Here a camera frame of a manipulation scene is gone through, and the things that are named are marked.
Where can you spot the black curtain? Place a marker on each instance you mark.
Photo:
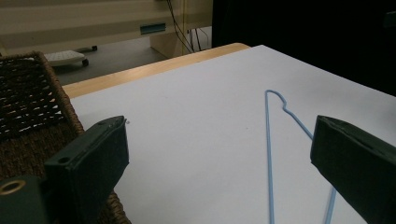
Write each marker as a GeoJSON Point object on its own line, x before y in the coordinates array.
{"type": "Point", "coordinates": [305, 34]}

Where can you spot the brown woven wicker basket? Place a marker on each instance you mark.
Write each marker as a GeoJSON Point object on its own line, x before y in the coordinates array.
{"type": "Point", "coordinates": [34, 105]}

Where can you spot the white sheet table cover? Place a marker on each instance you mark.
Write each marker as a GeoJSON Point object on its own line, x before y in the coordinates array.
{"type": "Point", "coordinates": [211, 130]}

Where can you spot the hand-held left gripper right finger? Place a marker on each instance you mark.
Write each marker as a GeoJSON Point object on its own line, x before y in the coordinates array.
{"type": "Point", "coordinates": [355, 168]}

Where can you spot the beige cabinet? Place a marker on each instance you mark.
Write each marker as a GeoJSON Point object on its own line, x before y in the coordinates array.
{"type": "Point", "coordinates": [99, 21]}

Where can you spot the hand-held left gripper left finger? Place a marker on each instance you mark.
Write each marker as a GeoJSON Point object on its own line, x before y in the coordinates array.
{"type": "Point", "coordinates": [90, 161]}

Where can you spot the white wheeled base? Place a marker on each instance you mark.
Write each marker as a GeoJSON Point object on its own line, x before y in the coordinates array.
{"type": "Point", "coordinates": [65, 57]}

